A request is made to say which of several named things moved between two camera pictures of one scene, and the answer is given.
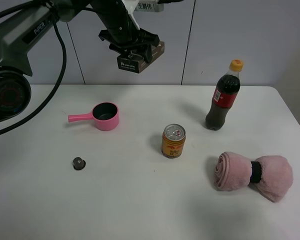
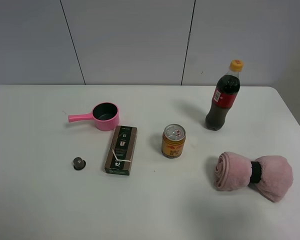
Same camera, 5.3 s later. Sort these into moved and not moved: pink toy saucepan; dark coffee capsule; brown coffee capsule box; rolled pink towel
Moved: brown coffee capsule box
Not moved: dark coffee capsule; rolled pink towel; pink toy saucepan
